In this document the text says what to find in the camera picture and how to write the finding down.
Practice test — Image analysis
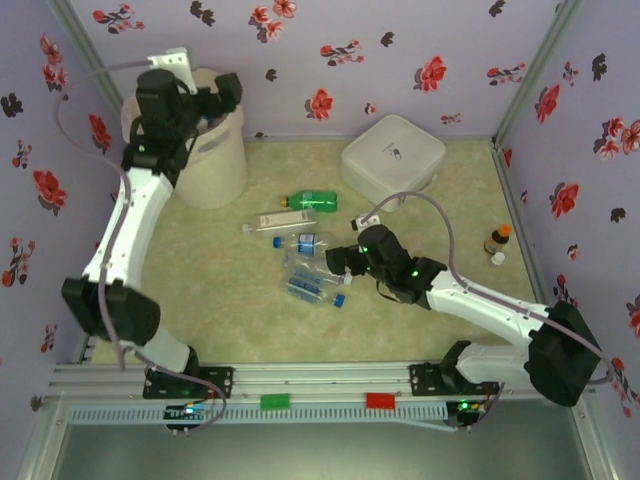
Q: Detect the clear bottle blue label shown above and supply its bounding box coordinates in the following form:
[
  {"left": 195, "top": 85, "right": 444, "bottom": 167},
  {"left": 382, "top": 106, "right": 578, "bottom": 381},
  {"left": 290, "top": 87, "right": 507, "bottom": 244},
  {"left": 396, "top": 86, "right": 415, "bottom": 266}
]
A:
[{"left": 272, "top": 230, "right": 337, "bottom": 257}]

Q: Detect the crushed bottle dark blue label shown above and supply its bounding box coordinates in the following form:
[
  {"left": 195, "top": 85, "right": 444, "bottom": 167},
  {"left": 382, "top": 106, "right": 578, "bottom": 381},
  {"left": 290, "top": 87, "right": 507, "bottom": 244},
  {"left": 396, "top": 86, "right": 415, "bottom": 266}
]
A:
[{"left": 282, "top": 272, "right": 347, "bottom": 309}]

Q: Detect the green bottle orange cap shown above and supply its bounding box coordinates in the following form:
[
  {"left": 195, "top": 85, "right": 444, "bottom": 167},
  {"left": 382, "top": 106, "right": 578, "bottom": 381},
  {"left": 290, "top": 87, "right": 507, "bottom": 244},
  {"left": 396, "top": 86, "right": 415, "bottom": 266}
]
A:
[{"left": 279, "top": 189, "right": 340, "bottom": 212}]

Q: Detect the cream plastic bin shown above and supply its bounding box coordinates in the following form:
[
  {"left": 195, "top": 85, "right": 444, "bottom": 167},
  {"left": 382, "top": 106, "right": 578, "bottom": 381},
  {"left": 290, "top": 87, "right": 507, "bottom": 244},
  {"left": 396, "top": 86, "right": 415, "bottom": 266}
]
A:
[{"left": 121, "top": 68, "right": 250, "bottom": 210}]

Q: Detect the brown bottle orange cap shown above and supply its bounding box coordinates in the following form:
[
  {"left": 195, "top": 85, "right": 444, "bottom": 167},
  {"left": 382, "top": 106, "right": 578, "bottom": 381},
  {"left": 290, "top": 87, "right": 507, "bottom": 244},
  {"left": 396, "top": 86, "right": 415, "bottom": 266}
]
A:
[{"left": 483, "top": 223, "right": 512, "bottom": 255}]

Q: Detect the white square lidded container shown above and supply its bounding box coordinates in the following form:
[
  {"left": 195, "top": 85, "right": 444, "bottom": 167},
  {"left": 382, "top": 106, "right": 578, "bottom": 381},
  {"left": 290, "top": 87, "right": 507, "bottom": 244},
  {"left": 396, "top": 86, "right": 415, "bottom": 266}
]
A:
[{"left": 341, "top": 114, "right": 448, "bottom": 211}]

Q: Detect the black controller board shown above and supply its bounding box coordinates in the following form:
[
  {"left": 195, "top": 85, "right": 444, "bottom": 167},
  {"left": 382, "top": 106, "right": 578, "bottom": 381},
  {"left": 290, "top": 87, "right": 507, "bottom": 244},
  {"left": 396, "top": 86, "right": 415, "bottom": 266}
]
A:
[
  {"left": 163, "top": 402, "right": 210, "bottom": 434},
  {"left": 448, "top": 398, "right": 489, "bottom": 432}
]

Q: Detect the lilac left arm cable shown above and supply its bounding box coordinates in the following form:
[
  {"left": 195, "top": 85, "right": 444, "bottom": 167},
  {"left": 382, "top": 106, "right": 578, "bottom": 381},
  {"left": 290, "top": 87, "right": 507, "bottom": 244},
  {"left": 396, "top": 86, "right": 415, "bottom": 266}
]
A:
[{"left": 54, "top": 58, "right": 227, "bottom": 436}]

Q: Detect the lilac arm cable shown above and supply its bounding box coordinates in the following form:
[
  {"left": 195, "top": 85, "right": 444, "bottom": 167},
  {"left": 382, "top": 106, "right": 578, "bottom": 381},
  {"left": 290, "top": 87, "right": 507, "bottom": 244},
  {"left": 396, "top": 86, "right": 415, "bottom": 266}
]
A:
[
  {"left": 367, "top": 190, "right": 615, "bottom": 434},
  {"left": 54, "top": 58, "right": 227, "bottom": 436}
]

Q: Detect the lilac right arm cable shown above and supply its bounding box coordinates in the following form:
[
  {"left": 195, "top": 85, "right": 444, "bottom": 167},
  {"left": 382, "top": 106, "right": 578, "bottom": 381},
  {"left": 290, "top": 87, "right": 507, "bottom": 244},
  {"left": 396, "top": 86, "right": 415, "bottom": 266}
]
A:
[{"left": 367, "top": 190, "right": 615, "bottom": 434}]

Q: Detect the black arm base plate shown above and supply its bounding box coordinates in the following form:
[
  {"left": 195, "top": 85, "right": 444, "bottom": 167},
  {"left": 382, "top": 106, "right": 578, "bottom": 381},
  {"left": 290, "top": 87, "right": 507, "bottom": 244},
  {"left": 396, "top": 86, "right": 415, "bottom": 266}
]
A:
[
  {"left": 143, "top": 366, "right": 235, "bottom": 400},
  {"left": 408, "top": 363, "right": 501, "bottom": 399}
]

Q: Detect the aluminium mounting rail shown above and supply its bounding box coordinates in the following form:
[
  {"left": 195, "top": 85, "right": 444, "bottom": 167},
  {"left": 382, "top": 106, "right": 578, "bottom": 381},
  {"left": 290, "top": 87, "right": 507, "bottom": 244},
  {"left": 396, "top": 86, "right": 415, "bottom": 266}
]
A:
[{"left": 49, "top": 363, "right": 596, "bottom": 401}]

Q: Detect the aluminium frame post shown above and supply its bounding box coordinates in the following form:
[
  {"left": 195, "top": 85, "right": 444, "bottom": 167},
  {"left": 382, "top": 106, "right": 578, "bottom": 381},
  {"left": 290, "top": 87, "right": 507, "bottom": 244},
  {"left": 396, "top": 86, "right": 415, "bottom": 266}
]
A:
[
  {"left": 492, "top": 0, "right": 587, "bottom": 151},
  {"left": 47, "top": 0, "right": 126, "bottom": 109}
]

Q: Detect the white slotted cable duct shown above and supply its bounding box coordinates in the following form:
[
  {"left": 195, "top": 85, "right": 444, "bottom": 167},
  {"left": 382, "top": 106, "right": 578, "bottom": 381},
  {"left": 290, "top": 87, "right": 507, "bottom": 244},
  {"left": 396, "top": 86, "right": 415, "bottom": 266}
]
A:
[{"left": 67, "top": 403, "right": 449, "bottom": 427}]

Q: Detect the aluminium frame leg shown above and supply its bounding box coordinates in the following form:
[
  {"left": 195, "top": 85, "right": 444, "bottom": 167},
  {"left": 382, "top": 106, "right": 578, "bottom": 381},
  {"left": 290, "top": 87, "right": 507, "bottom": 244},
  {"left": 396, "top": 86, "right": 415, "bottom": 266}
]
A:
[
  {"left": 14, "top": 399, "right": 69, "bottom": 480},
  {"left": 569, "top": 402, "right": 624, "bottom": 480}
]

